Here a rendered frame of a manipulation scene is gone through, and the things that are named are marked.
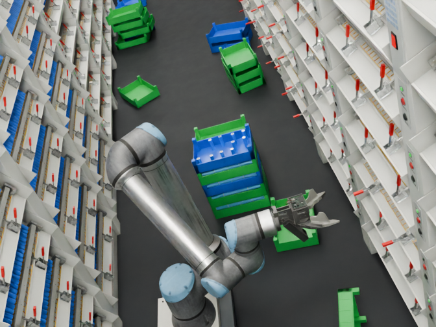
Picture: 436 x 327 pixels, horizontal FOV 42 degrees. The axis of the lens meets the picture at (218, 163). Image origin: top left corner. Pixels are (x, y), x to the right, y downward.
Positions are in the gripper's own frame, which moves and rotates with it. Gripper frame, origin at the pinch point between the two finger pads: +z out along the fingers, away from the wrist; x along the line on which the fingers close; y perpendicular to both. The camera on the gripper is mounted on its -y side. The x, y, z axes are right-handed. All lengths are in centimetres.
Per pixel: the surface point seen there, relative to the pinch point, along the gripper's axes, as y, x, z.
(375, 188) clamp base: -8.2, 11.3, 18.4
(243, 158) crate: -31, 83, -22
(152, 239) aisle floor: -67, 87, -81
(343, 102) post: 18.3, 30.4, 16.6
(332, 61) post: 35.8, 30.4, 15.2
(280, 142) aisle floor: -64, 132, 2
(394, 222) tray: -9.8, -5.2, 18.2
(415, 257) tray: -9.8, -21.8, 18.1
